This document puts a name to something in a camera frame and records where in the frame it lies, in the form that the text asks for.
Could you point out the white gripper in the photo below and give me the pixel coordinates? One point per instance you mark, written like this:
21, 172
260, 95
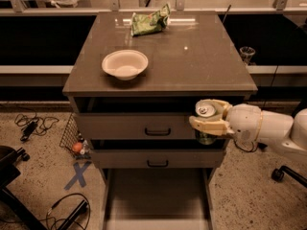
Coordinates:
246, 120

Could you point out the white paper bowl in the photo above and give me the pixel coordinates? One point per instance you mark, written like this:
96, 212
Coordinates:
125, 65

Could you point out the clear glass cup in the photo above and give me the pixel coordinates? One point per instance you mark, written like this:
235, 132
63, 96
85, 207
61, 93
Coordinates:
246, 54

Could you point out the grey drawer cabinet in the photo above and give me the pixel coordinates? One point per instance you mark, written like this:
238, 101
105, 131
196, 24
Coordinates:
193, 57

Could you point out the black office chair left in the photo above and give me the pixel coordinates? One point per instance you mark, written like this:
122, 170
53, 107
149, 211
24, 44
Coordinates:
8, 173

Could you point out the grey drawer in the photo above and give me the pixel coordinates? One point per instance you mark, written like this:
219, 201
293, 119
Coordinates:
136, 118
157, 199
120, 154

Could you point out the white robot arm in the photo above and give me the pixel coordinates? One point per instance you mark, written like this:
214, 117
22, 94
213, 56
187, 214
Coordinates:
282, 133

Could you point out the bottom grey drawer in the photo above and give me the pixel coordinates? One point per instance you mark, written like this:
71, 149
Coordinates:
157, 199

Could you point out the small bottle in basket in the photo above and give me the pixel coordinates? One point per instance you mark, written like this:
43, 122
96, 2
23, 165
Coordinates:
85, 148

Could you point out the top grey drawer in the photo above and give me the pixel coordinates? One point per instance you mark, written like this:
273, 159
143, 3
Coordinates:
136, 118

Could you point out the green soda can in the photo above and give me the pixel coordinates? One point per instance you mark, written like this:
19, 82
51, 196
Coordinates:
205, 109

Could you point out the green chip bag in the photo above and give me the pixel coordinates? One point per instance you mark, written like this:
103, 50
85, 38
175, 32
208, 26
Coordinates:
146, 24

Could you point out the black chair caster right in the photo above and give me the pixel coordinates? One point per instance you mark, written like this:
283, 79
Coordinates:
278, 174

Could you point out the orange fruit in basket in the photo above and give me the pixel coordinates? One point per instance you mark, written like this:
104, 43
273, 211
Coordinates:
77, 147

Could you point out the blue tape cross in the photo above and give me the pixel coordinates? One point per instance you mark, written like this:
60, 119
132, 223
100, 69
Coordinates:
78, 176

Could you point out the wire basket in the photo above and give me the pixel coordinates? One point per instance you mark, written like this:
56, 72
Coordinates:
70, 136

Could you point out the middle grey drawer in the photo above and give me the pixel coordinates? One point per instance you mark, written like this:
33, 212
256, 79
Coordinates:
120, 154

